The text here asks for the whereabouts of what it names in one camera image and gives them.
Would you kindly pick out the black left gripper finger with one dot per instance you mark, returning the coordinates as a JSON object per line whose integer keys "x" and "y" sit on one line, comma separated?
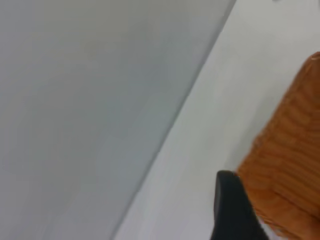
{"x": 232, "y": 212}

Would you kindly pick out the orange wicker basket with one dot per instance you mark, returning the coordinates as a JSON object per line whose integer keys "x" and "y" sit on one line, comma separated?
{"x": 287, "y": 150}

